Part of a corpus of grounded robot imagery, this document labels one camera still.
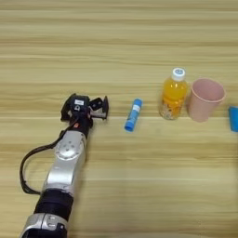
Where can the blue glue stick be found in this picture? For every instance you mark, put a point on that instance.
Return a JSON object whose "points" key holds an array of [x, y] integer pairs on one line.
{"points": [[134, 114]]}

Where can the blue block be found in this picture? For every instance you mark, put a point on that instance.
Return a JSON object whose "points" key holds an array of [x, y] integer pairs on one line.
{"points": [[234, 119]]}

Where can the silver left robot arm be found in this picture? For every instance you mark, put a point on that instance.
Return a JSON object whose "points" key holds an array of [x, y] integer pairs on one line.
{"points": [[62, 173]]}

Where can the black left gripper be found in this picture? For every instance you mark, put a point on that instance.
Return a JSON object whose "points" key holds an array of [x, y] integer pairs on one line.
{"points": [[82, 122]]}

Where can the small black white cube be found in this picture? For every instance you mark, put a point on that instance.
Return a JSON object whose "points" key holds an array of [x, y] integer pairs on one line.
{"points": [[96, 107]]}

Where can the orange juice bottle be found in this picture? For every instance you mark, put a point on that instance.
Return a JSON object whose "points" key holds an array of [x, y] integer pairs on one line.
{"points": [[174, 96]]}

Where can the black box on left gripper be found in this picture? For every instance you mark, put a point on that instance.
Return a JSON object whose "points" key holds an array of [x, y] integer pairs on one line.
{"points": [[80, 104]]}

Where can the pink plastic cup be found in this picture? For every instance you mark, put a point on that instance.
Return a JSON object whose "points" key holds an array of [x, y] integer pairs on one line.
{"points": [[205, 99]]}

